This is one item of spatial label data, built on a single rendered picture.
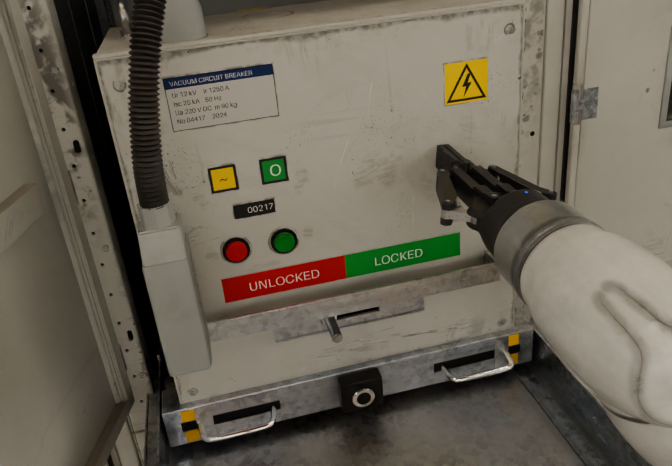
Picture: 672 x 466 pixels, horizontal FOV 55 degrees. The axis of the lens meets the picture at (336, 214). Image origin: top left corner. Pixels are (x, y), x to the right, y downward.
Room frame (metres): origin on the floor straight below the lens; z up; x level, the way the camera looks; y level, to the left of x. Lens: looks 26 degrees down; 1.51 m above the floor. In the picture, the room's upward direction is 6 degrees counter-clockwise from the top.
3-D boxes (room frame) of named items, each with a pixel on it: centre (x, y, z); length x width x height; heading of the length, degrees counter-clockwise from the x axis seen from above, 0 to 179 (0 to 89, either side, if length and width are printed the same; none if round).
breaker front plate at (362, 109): (0.73, -0.01, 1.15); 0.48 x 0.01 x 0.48; 101
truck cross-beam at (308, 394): (0.74, 0.00, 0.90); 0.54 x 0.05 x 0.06; 101
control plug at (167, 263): (0.62, 0.19, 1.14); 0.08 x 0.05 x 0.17; 11
